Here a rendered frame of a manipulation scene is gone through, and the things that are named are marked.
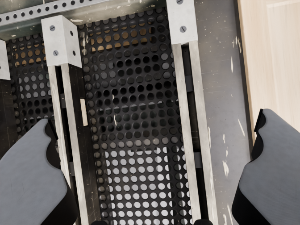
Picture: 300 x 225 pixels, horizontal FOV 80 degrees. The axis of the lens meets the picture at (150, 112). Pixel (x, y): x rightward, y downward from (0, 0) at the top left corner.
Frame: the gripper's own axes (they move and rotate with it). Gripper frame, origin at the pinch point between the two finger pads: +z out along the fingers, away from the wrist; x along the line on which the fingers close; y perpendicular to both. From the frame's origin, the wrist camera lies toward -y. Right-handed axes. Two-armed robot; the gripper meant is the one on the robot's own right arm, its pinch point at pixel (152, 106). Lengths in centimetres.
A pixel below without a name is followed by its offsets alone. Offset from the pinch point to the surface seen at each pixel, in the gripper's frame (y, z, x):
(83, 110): 19.3, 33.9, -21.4
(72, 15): -4.5, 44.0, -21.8
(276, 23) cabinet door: 0.2, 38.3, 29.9
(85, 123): 22.7, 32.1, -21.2
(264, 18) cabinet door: -1.2, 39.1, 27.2
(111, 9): -5.3, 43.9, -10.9
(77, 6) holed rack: -6.6, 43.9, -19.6
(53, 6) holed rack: -7, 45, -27
